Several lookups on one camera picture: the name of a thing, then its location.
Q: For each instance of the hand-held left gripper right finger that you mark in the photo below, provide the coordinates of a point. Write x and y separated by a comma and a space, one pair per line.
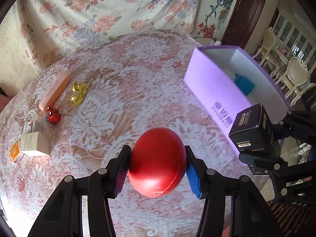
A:
195, 177

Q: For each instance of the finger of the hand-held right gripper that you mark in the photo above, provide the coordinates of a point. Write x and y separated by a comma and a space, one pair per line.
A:
261, 164
298, 126

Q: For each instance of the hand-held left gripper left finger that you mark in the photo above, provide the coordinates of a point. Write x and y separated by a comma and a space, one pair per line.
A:
121, 172

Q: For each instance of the black box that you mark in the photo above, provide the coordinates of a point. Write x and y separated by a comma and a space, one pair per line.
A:
251, 130

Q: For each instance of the red ball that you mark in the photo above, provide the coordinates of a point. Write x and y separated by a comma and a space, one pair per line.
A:
156, 160

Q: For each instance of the blue plastic toy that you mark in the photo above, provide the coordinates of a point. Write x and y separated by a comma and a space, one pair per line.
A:
244, 84

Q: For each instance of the red toy car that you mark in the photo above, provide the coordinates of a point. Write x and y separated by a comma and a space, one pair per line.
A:
53, 116

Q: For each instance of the purple box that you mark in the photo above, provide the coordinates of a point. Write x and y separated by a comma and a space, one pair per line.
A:
209, 88

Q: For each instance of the white medicine box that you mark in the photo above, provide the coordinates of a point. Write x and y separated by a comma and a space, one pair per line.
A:
33, 127

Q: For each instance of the striped rug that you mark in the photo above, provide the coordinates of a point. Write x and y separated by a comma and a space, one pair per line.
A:
291, 219

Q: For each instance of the white ornate chair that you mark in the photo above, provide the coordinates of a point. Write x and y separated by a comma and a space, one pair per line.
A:
267, 42
296, 74

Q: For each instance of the gold ornament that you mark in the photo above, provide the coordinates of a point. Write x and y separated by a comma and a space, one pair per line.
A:
77, 95

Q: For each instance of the beige box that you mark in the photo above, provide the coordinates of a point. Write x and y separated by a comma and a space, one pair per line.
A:
34, 143

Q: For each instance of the pink case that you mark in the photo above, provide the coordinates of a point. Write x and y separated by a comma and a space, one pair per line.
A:
54, 92

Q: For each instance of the blue and white box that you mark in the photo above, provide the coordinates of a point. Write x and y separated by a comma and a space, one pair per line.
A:
15, 151

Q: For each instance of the flower and bird painting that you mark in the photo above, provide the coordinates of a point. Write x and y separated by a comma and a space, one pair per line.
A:
214, 9

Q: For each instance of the dark wooden door frame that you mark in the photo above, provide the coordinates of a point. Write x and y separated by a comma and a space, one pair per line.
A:
246, 12

